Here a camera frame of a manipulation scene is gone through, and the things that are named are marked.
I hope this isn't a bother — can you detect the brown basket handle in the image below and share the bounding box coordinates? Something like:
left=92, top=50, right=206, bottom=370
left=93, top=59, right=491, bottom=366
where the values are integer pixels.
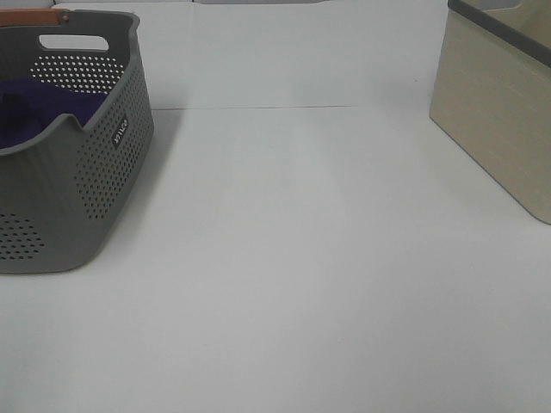
left=0, top=9, right=68, bottom=28

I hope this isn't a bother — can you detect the beige storage box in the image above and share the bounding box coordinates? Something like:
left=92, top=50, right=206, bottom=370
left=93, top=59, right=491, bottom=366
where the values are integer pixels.
left=430, top=1, right=550, bottom=223

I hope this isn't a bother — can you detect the purple towel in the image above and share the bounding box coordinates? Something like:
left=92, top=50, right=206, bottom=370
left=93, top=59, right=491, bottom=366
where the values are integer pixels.
left=1, top=78, right=106, bottom=148

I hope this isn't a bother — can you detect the grey perforated plastic basket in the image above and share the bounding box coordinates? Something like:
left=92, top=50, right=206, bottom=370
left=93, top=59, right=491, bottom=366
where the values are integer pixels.
left=1, top=9, right=154, bottom=274

